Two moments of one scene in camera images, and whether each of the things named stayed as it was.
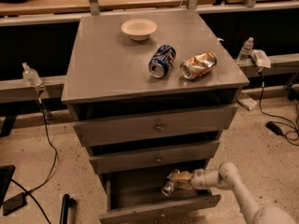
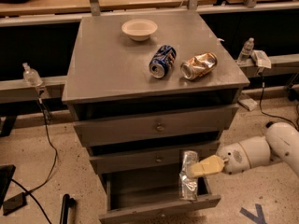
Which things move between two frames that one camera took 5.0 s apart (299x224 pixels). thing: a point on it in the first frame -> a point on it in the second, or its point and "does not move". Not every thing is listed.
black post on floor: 67,203 does not move
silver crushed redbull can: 169,187 -> 188,185
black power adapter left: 14,203 does not move
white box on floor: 247,103 does not move
